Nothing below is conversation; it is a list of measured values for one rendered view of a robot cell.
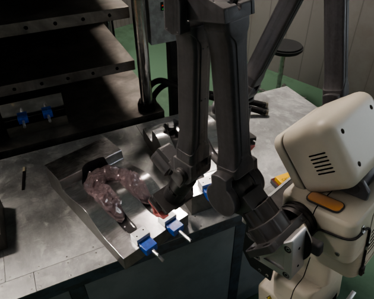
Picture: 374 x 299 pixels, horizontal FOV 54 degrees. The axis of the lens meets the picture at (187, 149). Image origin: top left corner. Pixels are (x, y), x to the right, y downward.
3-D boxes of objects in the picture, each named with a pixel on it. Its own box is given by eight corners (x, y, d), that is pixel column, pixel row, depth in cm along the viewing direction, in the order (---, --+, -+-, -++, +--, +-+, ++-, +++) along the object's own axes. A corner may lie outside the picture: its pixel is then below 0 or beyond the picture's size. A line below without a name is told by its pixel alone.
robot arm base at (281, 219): (273, 253, 68) (308, 218, 75) (248, 216, 69) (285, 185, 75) (248, 258, 75) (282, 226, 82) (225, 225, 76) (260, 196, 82)
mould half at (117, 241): (188, 225, 126) (187, 202, 119) (125, 270, 112) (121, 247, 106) (108, 157, 155) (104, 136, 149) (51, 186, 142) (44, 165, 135)
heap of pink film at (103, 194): (158, 200, 128) (157, 183, 123) (114, 226, 118) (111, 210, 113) (116, 164, 143) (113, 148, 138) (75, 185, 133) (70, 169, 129)
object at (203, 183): (228, 211, 122) (229, 199, 119) (215, 216, 121) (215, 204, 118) (209, 186, 132) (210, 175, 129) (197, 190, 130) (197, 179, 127)
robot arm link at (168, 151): (185, 178, 82) (211, 161, 87) (154, 140, 85) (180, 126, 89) (170, 200, 92) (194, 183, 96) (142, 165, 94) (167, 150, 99)
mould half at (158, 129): (254, 192, 138) (257, 165, 130) (192, 215, 130) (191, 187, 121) (195, 125, 174) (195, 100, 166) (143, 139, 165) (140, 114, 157)
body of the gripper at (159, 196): (150, 197, 98) (157, 185, 92) (177, 179, 104) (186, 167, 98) (165, 216, 97) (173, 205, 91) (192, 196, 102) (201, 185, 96)
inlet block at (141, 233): (170, 261, 111) (170, 250, 108) (157, 272, 109) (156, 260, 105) (144, 236, 119) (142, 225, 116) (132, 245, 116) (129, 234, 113)
